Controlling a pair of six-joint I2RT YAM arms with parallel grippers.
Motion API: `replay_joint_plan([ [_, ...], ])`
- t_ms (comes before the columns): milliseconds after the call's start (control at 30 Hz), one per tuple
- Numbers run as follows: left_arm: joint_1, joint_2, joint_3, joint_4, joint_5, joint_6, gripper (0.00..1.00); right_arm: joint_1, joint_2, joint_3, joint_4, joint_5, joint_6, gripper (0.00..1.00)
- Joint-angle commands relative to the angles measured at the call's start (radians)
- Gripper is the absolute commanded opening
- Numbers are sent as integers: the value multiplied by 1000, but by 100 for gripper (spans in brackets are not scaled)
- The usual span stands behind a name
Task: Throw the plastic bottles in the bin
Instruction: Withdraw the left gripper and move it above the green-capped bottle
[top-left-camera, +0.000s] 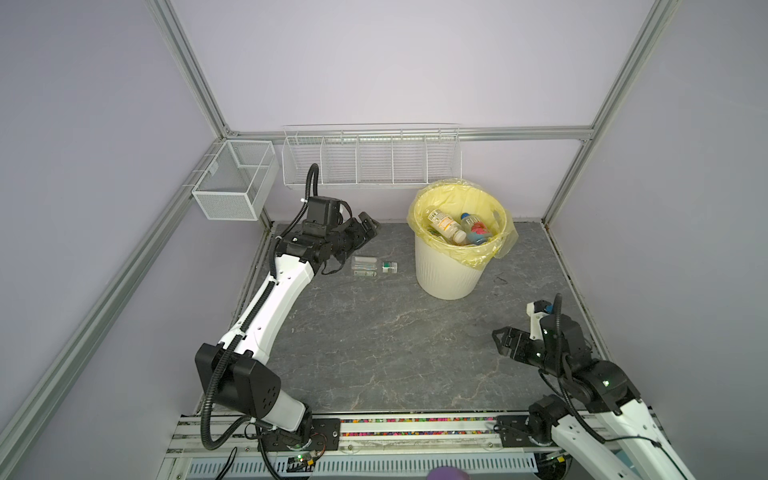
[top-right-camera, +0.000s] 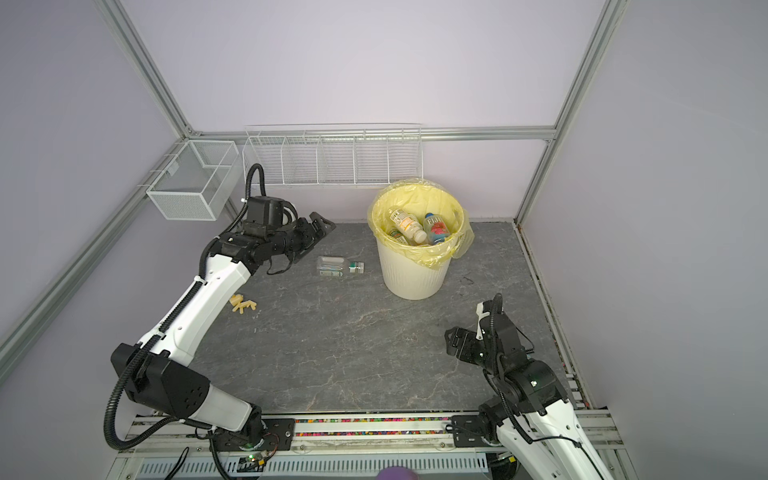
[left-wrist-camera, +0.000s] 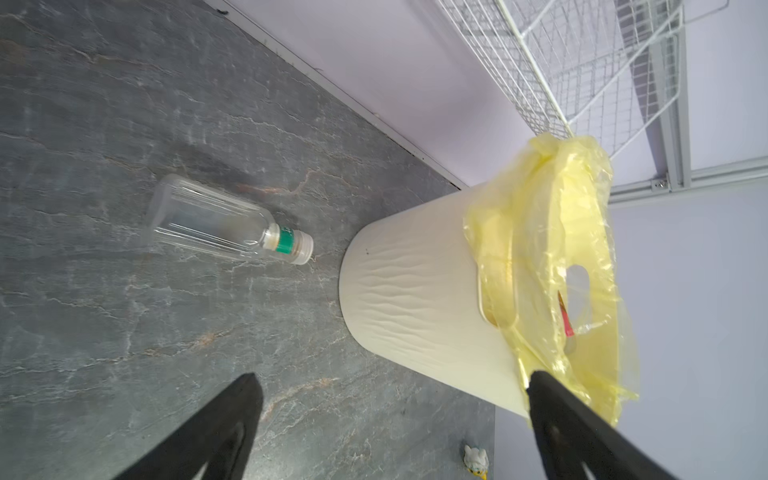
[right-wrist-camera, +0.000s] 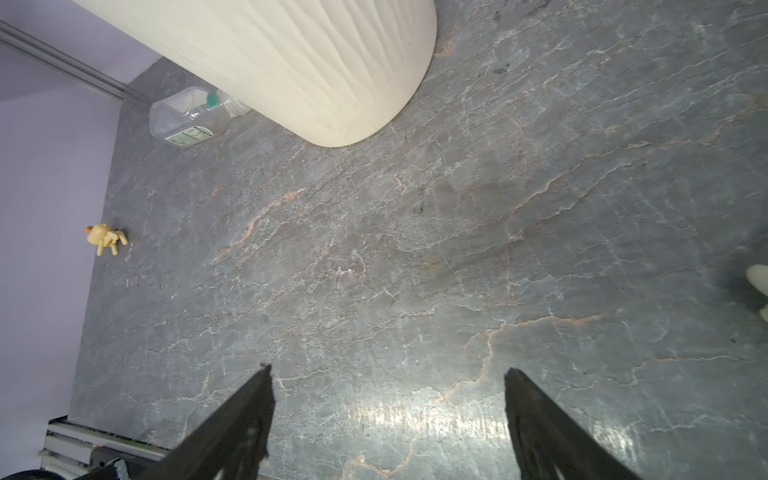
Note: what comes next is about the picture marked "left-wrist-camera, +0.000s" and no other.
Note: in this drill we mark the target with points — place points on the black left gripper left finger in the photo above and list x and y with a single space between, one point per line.
215 442

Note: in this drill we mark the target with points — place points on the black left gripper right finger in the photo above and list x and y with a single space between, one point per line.
575 443

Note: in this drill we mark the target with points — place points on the clear bottle green cap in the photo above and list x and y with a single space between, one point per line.
185 213

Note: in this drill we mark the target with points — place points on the small bottle blue red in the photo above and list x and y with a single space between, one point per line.
568 329

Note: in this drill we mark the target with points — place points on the yellow bin liner bag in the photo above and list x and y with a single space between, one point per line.
542 227

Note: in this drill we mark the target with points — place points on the white ribbed trash bin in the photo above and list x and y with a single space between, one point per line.
409 293

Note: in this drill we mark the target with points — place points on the small yellow white toy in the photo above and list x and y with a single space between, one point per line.
476 461

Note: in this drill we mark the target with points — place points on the white wire shelf basket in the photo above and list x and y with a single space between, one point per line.
612 70

